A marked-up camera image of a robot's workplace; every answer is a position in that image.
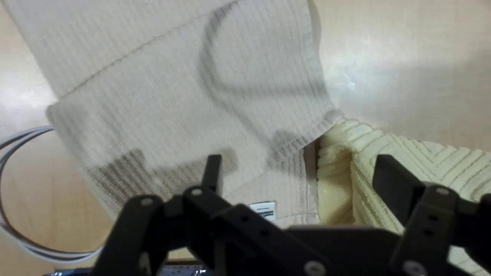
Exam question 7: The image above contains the yellow cloth towel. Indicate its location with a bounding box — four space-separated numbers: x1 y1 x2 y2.
305 119 491 276

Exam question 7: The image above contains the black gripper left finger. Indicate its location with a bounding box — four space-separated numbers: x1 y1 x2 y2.
91 153 328 276

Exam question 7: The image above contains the white charging cable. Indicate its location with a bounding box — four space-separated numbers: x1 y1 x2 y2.
0 125 104 263

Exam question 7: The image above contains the beige cloth towel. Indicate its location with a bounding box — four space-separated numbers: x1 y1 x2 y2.
5 0 344 227

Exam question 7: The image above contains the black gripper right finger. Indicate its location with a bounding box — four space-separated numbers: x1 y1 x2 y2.
371 153 491 276

